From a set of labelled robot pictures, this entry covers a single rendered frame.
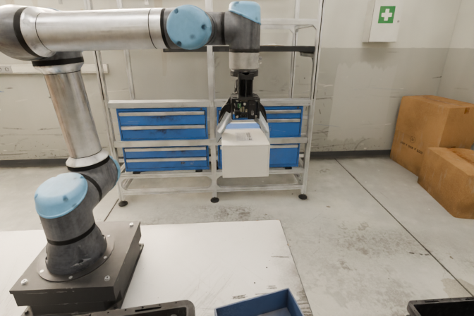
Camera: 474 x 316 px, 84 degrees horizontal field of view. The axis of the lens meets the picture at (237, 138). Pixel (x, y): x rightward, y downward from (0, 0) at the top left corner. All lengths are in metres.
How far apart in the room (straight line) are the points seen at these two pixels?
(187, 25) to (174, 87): 2.53
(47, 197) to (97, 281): 0.25
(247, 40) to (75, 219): 0.61
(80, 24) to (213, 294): 0.74
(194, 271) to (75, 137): 0.53
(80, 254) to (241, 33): 0.70
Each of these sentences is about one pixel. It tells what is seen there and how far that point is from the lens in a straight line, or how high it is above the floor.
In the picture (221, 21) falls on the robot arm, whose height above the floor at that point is 1.42.
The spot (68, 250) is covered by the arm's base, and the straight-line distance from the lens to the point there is 0.85.
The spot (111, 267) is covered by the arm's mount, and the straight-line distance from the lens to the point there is 0.86.
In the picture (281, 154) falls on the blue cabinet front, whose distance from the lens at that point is 2.35.
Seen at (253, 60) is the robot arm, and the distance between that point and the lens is 0.66.
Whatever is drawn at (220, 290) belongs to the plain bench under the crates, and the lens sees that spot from 0.88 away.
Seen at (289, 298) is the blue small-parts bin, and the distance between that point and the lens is 0.81.
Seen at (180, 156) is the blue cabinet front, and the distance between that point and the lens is 2.32.
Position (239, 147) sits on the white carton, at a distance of 0.65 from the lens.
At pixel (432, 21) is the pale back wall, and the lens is 3.75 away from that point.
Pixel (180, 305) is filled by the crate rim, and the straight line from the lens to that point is 0.57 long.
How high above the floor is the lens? 1.37
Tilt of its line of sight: 20 degrees down
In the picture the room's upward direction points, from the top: straight up
